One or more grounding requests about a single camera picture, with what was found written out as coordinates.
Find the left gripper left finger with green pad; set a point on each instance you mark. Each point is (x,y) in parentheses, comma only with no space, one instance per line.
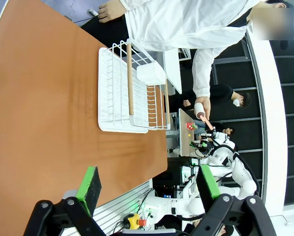
(87,194)

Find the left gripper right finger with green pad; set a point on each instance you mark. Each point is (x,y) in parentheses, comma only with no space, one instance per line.
(208,189)

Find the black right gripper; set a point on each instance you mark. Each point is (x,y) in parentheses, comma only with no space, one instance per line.
(206,146)

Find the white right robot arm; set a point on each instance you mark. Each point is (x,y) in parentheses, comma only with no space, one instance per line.
(242,172)

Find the person's right forearm, white sleeve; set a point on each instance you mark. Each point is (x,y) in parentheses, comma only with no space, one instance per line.
(129,5)

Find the person's left forearm, white sleeve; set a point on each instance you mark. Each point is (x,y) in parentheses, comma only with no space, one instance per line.
(203,73)

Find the person's left hand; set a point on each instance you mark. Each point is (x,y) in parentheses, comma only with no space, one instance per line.
(207,105)

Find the person's right hand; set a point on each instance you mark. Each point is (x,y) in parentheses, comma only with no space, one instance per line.
(111,11)

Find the light wooden background table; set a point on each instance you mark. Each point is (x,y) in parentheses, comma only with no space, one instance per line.
(186,140)

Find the red paper cups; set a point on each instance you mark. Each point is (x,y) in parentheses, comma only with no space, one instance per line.
(191,126)

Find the seated person in background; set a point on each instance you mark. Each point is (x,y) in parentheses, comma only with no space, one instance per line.
(229,131)

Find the yellow emergency stop button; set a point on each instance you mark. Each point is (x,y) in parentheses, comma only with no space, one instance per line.
(133,220)

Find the masked person in black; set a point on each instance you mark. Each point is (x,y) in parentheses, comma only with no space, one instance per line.
(220,94)

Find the large white table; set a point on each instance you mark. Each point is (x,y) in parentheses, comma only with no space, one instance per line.
(172,68)

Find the white plastic cutlery holder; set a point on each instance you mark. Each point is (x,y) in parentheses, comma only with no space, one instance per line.
(150,73)

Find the white plastic drain tray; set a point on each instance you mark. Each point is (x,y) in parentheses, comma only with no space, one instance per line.
(103,98)

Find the person in white jacket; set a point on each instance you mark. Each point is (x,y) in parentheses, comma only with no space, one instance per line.
(173,22)

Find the small white device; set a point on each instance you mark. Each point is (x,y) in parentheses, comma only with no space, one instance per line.
(92,11)

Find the aluminium profile frame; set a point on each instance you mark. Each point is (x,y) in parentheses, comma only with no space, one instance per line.
(127,196)

